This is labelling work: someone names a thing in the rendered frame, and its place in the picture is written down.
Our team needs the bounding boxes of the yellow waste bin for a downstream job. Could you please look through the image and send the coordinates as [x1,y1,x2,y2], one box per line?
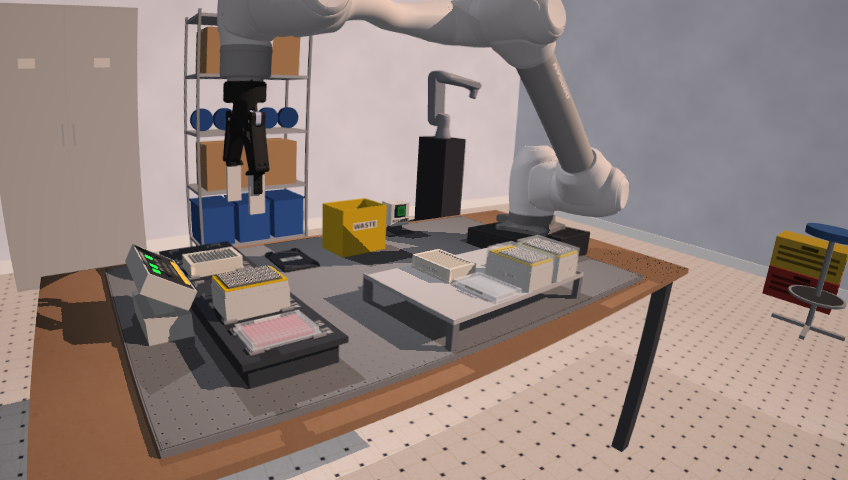
[322,198,387,257]

